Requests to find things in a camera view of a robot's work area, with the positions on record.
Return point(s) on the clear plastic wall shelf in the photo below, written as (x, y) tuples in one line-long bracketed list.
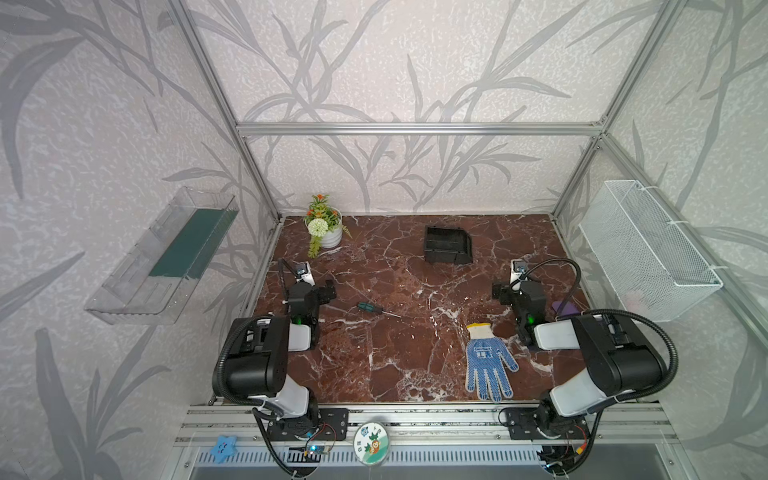
[(155, 280)]

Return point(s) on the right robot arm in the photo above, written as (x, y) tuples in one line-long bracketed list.
[(626, 355)]

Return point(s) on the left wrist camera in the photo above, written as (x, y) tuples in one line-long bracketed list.
[(304, 273)]

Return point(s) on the potted artificial plant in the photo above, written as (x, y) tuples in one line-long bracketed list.
[(324, 224)]

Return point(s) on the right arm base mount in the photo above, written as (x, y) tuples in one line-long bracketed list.
[(528, 423)]

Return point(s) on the aluminium frame crossbar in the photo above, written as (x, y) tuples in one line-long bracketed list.
[(254, 129)]

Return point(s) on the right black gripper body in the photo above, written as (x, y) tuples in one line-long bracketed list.
[(504, 293)]

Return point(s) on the blue dotted work glove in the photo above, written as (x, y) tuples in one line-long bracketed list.
[(488, 360)]

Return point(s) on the purple object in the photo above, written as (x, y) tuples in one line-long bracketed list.
[(565, 308)]

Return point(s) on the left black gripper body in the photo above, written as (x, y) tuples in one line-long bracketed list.
[(324, 291)]

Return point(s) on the black plastic bin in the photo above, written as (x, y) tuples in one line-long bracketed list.
[(447, 245)]

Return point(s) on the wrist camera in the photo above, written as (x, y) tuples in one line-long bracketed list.
[(304, 273), (518, 268)]

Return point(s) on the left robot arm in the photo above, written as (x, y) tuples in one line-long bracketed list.
[(251, 369)]

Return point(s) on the white wire mesh basket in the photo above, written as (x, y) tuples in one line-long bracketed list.
[(653, 267)]

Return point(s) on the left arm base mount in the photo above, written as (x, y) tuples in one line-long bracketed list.
[(321, 424)]

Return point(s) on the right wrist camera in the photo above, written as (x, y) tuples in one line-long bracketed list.
[(518, 268)]

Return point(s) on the green handled screwdriver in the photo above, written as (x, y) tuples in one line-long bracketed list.
[(375, 309)]

